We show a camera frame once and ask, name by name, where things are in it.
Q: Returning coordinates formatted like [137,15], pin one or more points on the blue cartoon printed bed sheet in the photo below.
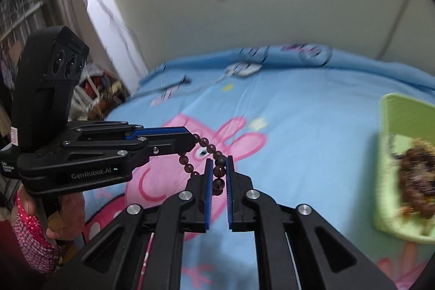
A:
[306,147]

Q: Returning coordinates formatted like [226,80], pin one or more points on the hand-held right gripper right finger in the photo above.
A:
[230,195]

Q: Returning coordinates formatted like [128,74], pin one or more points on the white router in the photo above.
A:
[85,86]

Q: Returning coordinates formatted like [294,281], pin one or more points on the green plastic tray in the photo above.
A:
[407,113]

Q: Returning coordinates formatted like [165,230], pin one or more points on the pile of mixed jewelry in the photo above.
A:
[418,174]

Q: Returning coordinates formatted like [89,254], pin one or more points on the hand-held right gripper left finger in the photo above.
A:
[209,195]

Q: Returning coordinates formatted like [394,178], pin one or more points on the person's left hand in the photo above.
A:
[72,212]

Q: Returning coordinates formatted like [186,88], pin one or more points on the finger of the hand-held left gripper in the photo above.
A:
[170,145]
[159,131]

